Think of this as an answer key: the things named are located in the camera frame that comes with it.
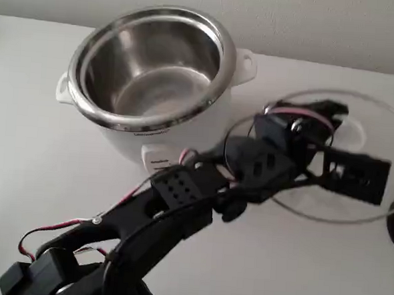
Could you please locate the pink gripper wire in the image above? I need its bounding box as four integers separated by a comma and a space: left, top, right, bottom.
261, 103, 338, 143

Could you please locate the red and black wire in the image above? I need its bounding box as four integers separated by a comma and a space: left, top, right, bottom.
18, 214, 113, 260

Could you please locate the white rice cooker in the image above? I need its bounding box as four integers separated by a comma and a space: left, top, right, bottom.
50, 0, 262, 189

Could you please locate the glass lid with white knob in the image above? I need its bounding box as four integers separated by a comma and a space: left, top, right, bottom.
221, 84, 394, 228
72, 9, 226, 123

